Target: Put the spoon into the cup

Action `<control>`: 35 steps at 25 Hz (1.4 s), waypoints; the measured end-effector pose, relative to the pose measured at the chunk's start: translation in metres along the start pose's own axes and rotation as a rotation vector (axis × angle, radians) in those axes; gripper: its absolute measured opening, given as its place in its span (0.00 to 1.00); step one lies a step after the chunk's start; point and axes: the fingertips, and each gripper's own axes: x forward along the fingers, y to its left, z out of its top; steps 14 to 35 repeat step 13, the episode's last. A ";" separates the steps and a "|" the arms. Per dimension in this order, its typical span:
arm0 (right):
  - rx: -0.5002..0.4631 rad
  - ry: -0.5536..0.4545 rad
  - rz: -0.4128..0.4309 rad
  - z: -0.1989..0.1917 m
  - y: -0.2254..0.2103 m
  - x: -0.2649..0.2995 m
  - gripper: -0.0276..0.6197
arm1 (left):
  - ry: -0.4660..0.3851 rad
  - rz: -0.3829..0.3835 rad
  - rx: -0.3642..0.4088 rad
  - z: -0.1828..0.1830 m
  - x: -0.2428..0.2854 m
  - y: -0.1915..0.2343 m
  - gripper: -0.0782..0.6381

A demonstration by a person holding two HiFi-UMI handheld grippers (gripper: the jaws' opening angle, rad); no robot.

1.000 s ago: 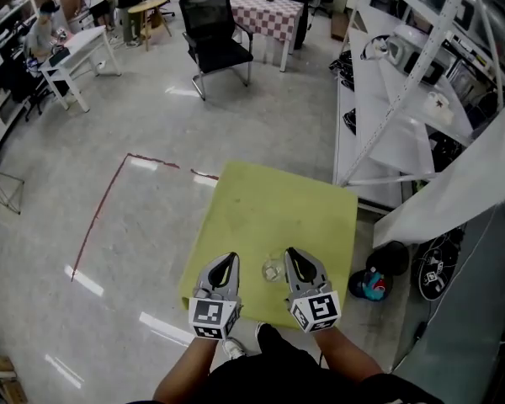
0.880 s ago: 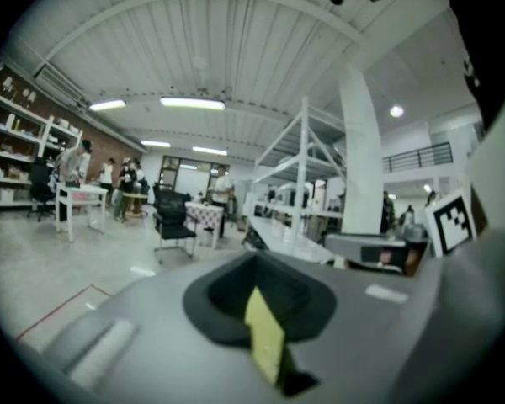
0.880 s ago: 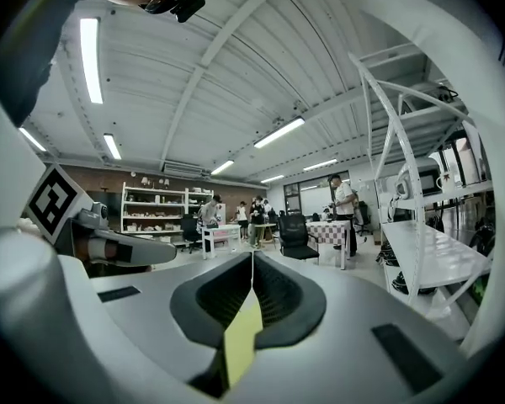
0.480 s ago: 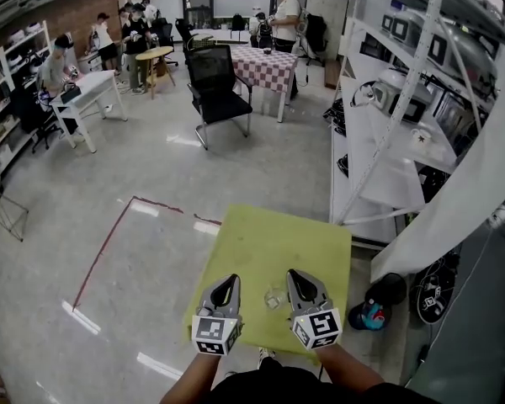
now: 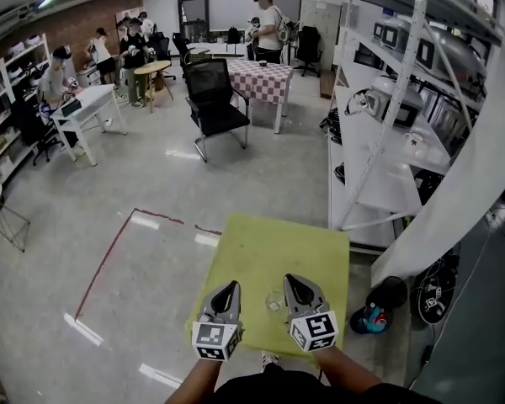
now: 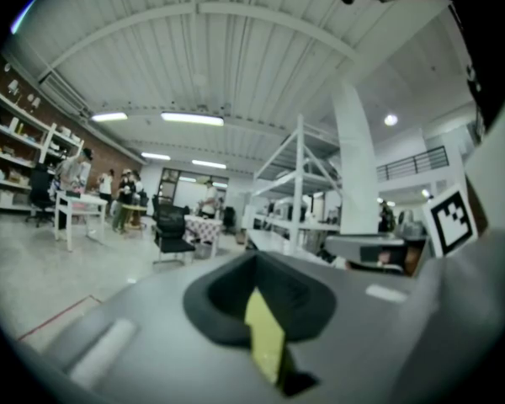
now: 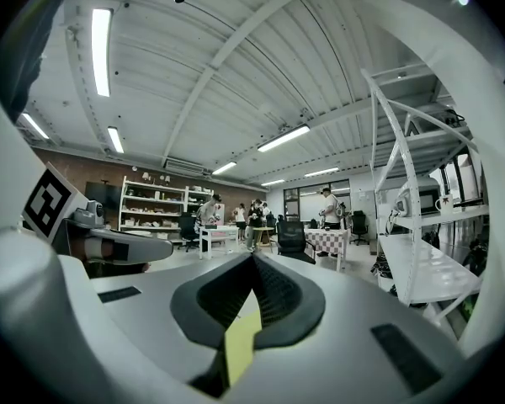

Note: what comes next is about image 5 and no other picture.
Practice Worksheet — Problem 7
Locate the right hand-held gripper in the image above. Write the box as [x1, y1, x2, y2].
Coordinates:
[281, 273, 341, 354]

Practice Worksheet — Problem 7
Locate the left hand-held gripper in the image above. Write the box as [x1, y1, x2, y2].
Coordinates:
[191, 279, 246, 364]

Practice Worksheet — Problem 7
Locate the clear glass cup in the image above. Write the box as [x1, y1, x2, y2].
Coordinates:
[263, 287, 286, 314]

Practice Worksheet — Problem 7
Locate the person's left forearm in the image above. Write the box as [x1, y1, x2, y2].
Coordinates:
[163, 358, 221, 404]

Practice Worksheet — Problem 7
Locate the person's right forearm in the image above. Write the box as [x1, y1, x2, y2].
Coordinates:
[313, 345, 382, 396]

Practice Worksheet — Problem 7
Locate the yellow-green table cloth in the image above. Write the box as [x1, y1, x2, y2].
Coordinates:
[186, 212, 351, 359]

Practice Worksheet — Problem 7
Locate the person's white shoe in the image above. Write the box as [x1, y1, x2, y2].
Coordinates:
[260, 349, 281, 372]

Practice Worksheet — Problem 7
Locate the teal and red packet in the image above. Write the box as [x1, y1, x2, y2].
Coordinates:
[364, 303, 389, 330]

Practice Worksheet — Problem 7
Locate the black round bin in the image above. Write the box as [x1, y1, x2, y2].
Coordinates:
[349, 275, 409, 335]

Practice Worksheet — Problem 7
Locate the person's black clothing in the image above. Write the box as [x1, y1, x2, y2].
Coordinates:
[212, 362, 443, 404]

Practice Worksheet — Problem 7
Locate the white metal shelving rack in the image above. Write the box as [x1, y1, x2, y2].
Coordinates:
[327, 0, 505, 254]

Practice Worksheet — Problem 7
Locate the black mesh office chair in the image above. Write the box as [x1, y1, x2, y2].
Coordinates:
[181, 58, 252, 163]

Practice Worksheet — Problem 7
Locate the white mug with star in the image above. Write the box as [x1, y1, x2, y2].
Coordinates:
[403, 131, 424, 153]

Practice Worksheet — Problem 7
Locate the white black device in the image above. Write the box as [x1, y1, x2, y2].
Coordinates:
[345, 88, 372, 115]

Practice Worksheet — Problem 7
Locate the white microwave oven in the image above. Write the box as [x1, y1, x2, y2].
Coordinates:
[369, 76, 424, 128]

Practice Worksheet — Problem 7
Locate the checkered cloth table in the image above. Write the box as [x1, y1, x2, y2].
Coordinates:
[226, 59, 295, 136]

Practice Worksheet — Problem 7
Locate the white rectangular desk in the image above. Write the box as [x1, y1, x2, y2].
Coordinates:
[50, 83, 129, 167]

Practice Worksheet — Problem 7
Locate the round wooden table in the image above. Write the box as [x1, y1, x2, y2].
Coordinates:
[133, 60, 175, 114]

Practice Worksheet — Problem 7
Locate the black swivel chair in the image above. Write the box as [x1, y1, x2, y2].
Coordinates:
[10, 94, 64, 167]
[295, 25, 324, 78]
[147, 31, 177, 82]
[171, 31, 196, 70]

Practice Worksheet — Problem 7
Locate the long white desk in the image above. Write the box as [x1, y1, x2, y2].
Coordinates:
[188, 42, 250, 61]

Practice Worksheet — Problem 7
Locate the white cabinet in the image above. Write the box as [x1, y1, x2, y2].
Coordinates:
[300, 0, 343, 72]

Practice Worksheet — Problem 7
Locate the silver domed appliance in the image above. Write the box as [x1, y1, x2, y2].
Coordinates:
[372, 17, 488, 97]

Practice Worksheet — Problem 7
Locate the black framed window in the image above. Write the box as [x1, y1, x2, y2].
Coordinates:
[177, 0, 304, 37]

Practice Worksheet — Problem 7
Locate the ceiling air conditioner unit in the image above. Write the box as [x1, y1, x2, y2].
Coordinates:
[0, 4, 41, 40]

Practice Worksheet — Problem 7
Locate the black device with cables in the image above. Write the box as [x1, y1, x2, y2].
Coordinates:
[412, 254, 460, 326]

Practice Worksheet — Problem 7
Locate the white wall shelf unit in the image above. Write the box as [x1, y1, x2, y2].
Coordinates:
[0, 34, 52, 187]

